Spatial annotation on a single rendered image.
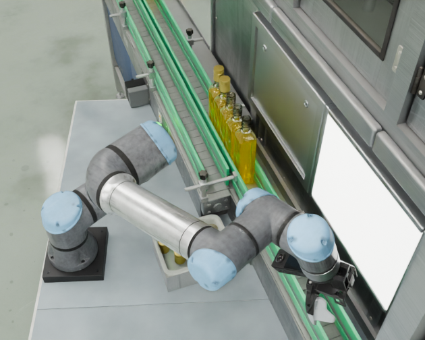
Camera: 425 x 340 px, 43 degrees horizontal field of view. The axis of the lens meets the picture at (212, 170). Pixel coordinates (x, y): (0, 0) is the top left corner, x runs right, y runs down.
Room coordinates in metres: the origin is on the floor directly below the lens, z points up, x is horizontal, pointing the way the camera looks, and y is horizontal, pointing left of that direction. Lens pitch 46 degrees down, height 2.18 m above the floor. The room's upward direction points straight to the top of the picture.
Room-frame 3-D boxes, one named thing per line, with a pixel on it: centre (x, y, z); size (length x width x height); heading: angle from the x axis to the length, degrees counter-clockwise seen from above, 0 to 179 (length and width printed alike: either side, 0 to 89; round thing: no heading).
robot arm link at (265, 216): (0.62, -0.09, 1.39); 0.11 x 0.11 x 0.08; 46
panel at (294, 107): (1.07, -0.29, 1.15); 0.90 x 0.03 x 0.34; 20
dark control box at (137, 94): (1.76, 0.31, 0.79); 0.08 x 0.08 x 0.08; 20
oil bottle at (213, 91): (1.42, -0.02, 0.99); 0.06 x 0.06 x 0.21; 19
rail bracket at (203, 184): (1.11, 0.00, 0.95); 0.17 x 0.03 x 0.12; 110
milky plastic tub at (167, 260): (0.97, 0.06, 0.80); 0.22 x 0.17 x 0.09; 110
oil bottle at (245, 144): (1.20, -0.10, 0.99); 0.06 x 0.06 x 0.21; 20
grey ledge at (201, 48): (1.93, 0.05, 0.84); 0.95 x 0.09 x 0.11; 20
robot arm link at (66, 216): (0.98, 0.43, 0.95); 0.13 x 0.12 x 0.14; 136
